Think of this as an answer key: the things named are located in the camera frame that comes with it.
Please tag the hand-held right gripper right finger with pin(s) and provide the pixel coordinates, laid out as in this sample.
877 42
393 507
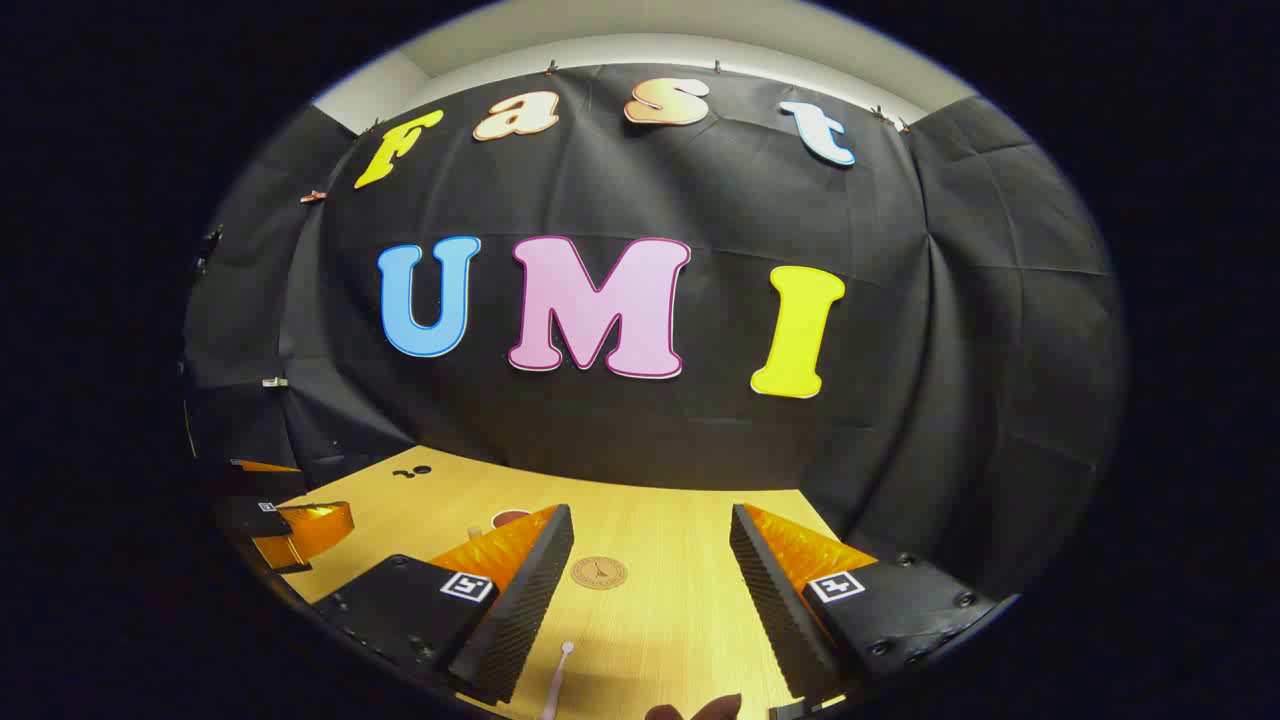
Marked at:
775 600

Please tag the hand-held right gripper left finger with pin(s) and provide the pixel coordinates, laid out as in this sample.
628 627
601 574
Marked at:
530 600

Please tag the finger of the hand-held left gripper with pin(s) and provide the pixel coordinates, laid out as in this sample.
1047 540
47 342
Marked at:
265 482
315 528

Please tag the white toothbrush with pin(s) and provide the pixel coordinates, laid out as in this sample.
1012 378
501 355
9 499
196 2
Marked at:
563 660

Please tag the round cork coaster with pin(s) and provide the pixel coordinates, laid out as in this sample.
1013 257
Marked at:
599 573

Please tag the beige cup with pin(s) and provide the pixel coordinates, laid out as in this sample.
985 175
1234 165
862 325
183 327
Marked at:
510 517

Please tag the wooden desktop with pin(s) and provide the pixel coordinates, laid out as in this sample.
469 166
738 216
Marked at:
660 620

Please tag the black backdrop cloth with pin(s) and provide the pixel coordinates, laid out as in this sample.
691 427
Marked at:
720 200

